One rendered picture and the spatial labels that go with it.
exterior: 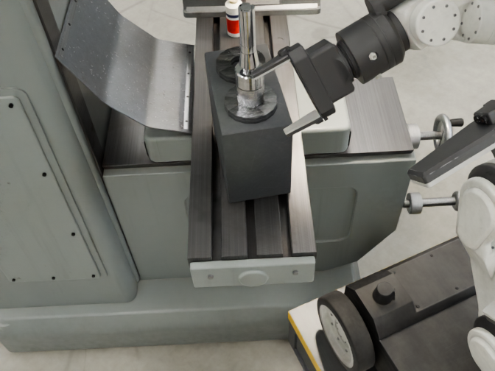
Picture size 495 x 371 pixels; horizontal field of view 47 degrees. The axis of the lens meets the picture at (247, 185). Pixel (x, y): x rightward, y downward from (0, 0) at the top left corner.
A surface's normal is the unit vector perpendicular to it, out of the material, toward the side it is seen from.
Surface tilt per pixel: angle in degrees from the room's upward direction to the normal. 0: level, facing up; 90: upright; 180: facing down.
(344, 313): 6
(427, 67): 0
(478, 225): 90
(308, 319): 0
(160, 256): 90
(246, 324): 63
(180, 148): 90
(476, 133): 44
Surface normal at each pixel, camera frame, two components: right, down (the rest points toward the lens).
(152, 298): -0.04, -0.62
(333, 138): 0.04, 0.78
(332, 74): 0.11, 0.40
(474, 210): -0.91, 0.35
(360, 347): 0.25, 0.13
